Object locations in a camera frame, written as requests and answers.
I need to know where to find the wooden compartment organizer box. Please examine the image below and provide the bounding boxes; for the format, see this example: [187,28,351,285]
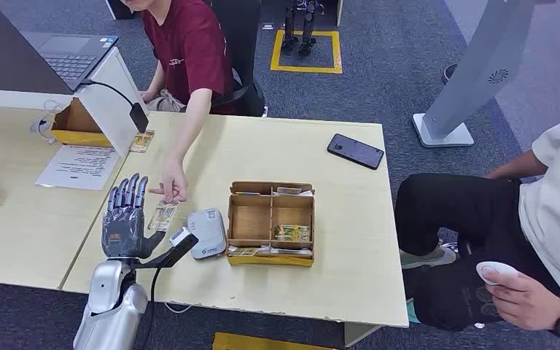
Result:
[225,181,316,268]

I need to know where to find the white coiled cable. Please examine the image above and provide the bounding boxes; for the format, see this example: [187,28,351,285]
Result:
[29,98,69,145]

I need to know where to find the person's left hand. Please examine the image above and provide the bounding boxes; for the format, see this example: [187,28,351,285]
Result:
[147,161,189,204]
[480,268,560,332]

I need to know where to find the black laptop power adapter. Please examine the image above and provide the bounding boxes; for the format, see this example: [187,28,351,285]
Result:
[80,78,149,134]

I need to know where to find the white desk riser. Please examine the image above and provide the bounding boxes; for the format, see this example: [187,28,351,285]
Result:
[0,47,149,158]

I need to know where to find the grey white card reader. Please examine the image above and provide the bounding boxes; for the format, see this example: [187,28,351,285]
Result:
[187,208,228,261]

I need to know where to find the white printed card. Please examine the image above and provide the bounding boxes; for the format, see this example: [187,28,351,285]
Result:
[275,186,314,197]

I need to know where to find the green gold printed card stack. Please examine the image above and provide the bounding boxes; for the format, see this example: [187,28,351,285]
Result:
[273,224,311,243]

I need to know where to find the printed paper sheet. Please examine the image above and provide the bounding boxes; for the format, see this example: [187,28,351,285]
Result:
[34,144,120,191]

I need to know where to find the black smartphone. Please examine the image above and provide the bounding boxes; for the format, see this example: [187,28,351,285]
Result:
[327,133,385,171]

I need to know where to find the black humanoid robot legs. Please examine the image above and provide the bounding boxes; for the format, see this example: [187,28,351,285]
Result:
[281,0,325,57]

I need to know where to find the grey shoe white sole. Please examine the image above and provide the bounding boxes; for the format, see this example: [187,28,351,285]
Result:
[400,244,458,270]

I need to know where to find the pale grey card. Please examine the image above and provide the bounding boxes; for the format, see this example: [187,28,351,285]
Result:
[265,246,313,256]

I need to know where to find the white table leg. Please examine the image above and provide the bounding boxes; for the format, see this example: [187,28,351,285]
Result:
[343,322,382,348]

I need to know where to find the dark grey laptop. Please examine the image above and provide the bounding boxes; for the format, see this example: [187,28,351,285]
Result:
[0,0,120,96]

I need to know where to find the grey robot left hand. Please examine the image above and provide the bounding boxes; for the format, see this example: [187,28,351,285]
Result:
[101,174,168,260]

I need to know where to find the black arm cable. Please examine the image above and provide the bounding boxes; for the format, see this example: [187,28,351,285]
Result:
[137,267,161,350]

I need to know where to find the white round remote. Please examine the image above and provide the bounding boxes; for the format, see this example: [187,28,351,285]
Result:
[475,261,521,287]

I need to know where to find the black camera bracket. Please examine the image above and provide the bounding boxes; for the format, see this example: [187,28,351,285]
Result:
[132,233,200,270]

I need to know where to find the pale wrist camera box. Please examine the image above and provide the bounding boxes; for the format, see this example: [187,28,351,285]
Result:
[168,226,194,248]

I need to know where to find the person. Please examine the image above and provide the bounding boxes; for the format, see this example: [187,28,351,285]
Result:
[394,106,560,341]
[117,0,236,204]

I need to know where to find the yellow floor tape strip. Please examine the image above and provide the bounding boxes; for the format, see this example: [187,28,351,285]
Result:
[212,332,339,350]

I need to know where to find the brown box yellow edge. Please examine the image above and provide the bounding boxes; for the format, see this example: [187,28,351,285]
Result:
[50,98,113,148]

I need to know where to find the black office chair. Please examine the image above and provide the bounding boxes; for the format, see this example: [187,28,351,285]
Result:
[202,0,268,118]

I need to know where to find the grey white kiosk stand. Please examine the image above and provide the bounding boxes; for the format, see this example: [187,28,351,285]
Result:
[411,0,560,148]

